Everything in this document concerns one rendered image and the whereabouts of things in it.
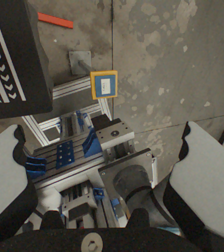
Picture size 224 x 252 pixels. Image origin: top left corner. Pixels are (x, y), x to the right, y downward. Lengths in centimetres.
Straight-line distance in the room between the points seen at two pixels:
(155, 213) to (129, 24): 164
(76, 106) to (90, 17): 85
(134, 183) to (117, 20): 152
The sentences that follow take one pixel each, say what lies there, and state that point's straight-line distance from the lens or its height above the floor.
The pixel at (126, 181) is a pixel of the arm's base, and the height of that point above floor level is 130.
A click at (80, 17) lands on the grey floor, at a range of 162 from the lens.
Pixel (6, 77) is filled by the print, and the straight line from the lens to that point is 69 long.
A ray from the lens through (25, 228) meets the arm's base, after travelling 69.
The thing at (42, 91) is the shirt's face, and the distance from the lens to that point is 68.
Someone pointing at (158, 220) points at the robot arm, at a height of 146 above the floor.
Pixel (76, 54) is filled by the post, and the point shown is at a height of 1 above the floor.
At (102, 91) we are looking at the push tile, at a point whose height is 97.
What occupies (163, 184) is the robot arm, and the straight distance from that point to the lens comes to 48.
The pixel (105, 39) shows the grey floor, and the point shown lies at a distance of 165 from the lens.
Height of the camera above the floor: 159
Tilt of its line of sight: 54 degrees down
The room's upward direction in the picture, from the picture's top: 148 degrees clockwise
